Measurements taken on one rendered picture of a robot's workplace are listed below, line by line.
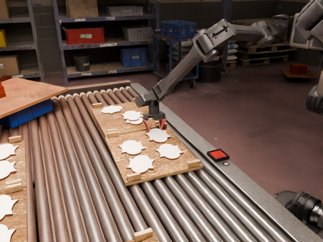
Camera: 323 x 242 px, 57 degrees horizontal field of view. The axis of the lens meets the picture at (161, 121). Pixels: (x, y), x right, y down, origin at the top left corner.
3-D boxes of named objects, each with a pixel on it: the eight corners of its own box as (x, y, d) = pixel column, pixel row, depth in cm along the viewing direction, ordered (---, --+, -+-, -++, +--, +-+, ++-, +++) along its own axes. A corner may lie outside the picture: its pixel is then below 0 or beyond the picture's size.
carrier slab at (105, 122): (142, 102, 200) (142, 100, 199) (167, 127, 166) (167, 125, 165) (91, 110, 188) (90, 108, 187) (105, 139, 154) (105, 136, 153)
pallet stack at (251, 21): (267, 54, 746) (272, 17, 708) (295, 63, 661) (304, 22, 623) (221, 58, 705) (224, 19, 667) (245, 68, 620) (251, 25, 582)
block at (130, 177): (140, 176, 121) (140, 171, 120) (142, 179, 120) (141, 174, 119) (126, 179, 119) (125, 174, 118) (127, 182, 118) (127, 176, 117)
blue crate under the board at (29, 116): (21, 101, 201) (18, 87, 197) (54, 110, 188) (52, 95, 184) (-23, 118, 176) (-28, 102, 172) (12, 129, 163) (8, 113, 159)
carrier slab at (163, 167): (167, 128, 164) (167, 126, 163) (203, 168, 130) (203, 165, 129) (105, 139, 153) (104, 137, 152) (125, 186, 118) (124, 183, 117)
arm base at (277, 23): (286, 42, 144) (291, 17, 139) (277, 44, 140) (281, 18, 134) (270, 40, 150) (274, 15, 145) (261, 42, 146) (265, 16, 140)
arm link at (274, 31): (280, 32, 138) (274, 23, 139) (268, 34, 132) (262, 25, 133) (266, 44, 146) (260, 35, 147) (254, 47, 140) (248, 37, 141)
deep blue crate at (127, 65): (143, 61, 621) (143, 43, 605) (148, 66, 585) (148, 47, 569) (119, 63, 608) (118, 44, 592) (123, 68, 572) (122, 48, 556)
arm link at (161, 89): (222, 51, 115) (209, 28, 117) (213, 53, 111) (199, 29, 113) (167, 101, 148) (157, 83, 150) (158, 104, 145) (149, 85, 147)
